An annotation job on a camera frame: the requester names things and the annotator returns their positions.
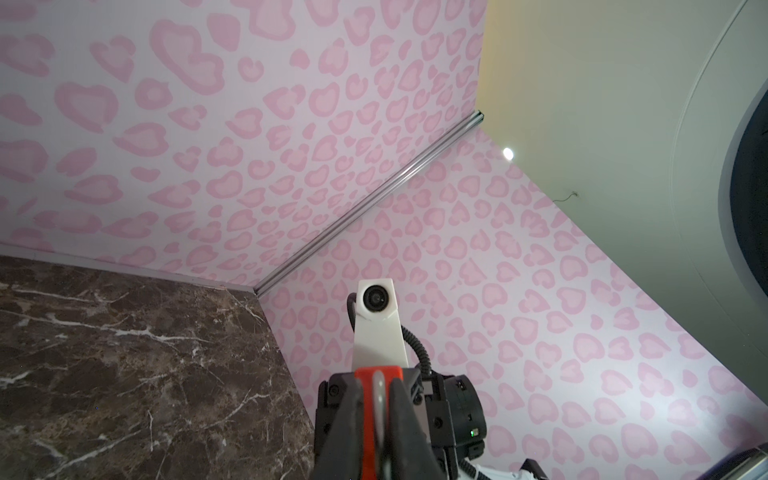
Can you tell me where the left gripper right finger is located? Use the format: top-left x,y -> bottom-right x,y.
386,378 -> 445,480

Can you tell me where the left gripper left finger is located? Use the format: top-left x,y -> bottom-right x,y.
311,374 -> 363,480

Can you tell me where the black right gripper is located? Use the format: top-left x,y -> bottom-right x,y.
314,367 -> 488,475

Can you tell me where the red padlock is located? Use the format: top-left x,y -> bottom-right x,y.
354,366 -> 403,480

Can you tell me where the right black corrugated cable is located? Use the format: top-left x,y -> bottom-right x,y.
346,292 -> 434,380

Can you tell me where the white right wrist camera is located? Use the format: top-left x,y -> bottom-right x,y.
352,278 -> 409,370

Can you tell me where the right corner aluminium post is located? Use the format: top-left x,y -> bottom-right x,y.
253,110 -> 485,297

